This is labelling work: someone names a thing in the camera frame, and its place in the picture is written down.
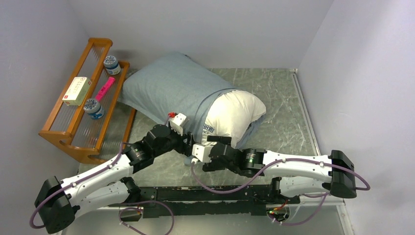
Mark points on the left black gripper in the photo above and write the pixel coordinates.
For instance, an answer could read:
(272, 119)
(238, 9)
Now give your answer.
(185, 148)

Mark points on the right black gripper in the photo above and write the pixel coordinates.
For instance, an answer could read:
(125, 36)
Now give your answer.
(213, 165)

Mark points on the white pillow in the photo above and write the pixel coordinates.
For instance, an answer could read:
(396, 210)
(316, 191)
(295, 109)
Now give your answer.
(236, 114)

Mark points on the blue grey pillow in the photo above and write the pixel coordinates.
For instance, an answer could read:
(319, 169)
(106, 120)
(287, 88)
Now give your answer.
(175, 83)

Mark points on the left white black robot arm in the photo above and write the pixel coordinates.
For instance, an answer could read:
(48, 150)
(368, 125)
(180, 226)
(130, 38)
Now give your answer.
(58, 201)

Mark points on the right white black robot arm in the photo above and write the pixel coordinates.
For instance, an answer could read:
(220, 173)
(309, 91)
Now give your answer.
(293, 175)

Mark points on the black base crossbar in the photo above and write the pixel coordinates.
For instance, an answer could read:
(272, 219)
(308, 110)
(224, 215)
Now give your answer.
(194, 200)

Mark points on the wooden slatted rack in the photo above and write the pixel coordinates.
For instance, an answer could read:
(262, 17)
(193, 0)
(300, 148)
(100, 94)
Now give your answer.
(86, 122)

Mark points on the pink marker pen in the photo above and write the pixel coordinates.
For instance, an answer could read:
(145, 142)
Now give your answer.
(105, 88)

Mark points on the blue white round jar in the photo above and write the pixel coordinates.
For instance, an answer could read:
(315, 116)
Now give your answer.
(111, 65)

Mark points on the white cardboard box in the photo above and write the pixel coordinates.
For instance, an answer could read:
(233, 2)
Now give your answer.
(77, 91)

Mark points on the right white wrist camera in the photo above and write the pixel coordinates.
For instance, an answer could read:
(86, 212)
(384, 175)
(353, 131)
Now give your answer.
(202, 152)

